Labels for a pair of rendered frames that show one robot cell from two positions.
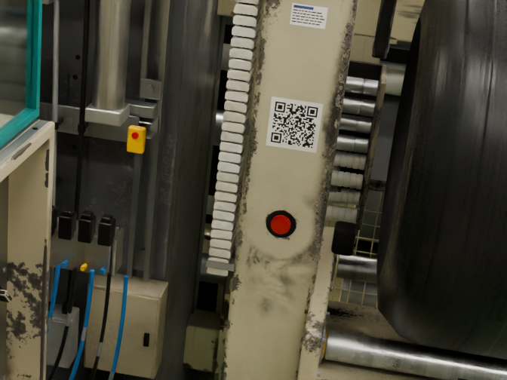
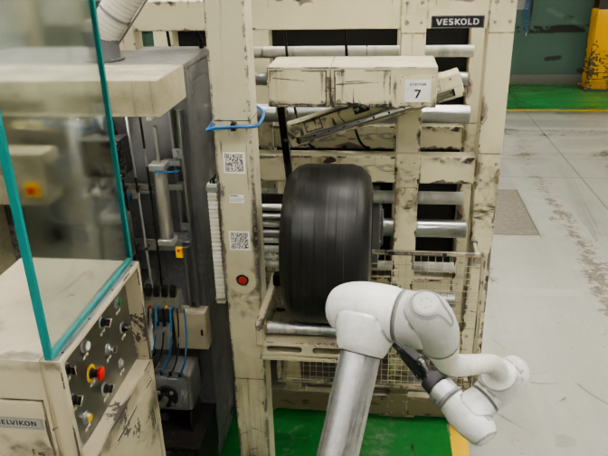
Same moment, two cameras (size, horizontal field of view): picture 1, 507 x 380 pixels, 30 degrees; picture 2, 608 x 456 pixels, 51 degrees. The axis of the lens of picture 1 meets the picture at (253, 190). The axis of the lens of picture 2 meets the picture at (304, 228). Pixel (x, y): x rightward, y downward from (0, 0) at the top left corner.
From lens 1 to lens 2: 0.99 m
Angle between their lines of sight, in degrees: 2
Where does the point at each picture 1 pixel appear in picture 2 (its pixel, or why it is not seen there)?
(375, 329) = not seen: hidden behind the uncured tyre
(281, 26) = (226, 204)
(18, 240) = (132, 306)
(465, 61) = (291, 214)
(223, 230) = (220, 285)
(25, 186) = (131, 286)
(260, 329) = (242, 323)
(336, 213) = not seen: hidden behind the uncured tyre
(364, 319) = not seen: hidden behind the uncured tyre
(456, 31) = (289, 202)
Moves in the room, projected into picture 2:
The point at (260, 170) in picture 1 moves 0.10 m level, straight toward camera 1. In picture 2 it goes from (230, 260) to (226, 272)
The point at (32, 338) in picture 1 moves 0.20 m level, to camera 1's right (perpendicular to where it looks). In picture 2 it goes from (144, 341) to (203, 340)
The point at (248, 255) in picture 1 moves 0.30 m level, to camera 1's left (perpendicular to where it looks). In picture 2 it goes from (232, 294) to (151, 295)
